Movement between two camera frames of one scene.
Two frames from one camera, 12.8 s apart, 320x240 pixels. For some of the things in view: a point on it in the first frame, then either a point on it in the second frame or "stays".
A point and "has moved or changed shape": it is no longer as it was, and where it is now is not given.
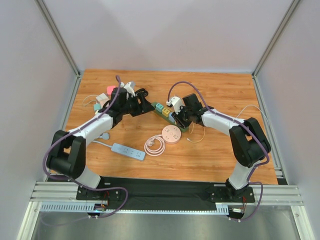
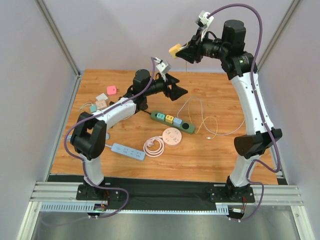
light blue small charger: [97, 106] has moved or changed shape
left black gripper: [141, 105] to [169, 86]
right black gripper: [182, 118] to [196, 49]
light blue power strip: [122, 150] stays
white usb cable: [84, 105] to [85, 104]
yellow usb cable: [193, 124] to [203, 124]
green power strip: [166, 119] has moved or changed shape
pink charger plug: [110, 89] stays
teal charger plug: [159, 107] to [160, 116]
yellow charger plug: [165, 112] to [169, 118]
